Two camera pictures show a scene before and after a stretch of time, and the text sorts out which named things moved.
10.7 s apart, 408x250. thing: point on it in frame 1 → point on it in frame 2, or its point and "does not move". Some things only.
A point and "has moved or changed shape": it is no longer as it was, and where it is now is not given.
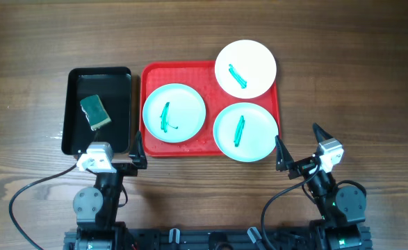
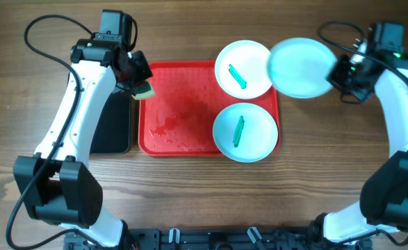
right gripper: (283, 162) → (333, 77)
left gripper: (138, 158) → (142, 71)
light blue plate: (174, 112) → (299, 67)
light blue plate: (245, 132) does not move
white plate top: (245, 69) does not move
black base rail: (224, 239) does not move
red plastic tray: (201, 77) does not move
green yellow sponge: (95, 112) has moved or changed shape
